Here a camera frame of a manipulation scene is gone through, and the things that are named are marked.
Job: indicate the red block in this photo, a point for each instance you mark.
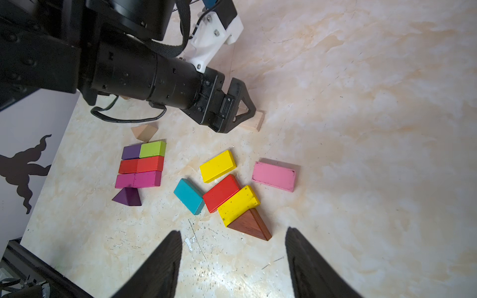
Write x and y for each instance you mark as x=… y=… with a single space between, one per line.
x=128 y=166
x=221 y=192
x=153 y=163

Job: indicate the yellow block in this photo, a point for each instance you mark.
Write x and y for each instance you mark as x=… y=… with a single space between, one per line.
x=238 y=204
x=218 y=166

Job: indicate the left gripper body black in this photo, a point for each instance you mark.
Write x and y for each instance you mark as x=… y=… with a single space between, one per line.
x=114 y=63

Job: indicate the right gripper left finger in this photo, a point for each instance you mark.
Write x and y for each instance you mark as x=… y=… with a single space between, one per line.
x=158 y=276

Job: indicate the teal rectangular block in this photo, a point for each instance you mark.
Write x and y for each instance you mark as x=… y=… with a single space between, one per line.
x=190 y=196

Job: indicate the brown triangle block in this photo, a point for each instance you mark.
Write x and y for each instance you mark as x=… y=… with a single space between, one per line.
x=251 y=223

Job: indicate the magenta block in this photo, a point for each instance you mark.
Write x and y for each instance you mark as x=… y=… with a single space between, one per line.
x=124 y=180
x=147 y=179

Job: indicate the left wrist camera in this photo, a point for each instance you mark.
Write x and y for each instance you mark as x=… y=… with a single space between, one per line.
x=219 y=24

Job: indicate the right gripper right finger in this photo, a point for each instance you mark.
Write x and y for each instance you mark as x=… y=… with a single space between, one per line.
x=311 y=275

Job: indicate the natural wood triangle block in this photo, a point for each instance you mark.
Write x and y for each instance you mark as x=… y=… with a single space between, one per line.
x=144 y=132

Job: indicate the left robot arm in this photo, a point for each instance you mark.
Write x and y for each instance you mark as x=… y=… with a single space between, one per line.
x=41 y=40

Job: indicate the lime green block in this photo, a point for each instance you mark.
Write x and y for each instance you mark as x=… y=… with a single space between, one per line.
x=152 y=149

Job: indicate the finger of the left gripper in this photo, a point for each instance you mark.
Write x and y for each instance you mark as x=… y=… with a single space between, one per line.
x=237 y=106

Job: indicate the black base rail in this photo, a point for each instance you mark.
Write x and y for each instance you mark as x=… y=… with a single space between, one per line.
x=24 y=275

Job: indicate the beige rectangular block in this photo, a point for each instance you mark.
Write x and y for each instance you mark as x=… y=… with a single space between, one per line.
x=255 y=123

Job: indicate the purple triangle block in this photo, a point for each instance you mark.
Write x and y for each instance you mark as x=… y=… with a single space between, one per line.
x=128 y=196

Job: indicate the pink flat block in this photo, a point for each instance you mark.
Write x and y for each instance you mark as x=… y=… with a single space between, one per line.
x=274 y=176

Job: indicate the purple rectangular block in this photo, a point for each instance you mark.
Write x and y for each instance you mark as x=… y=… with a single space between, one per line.
x=131 y=152

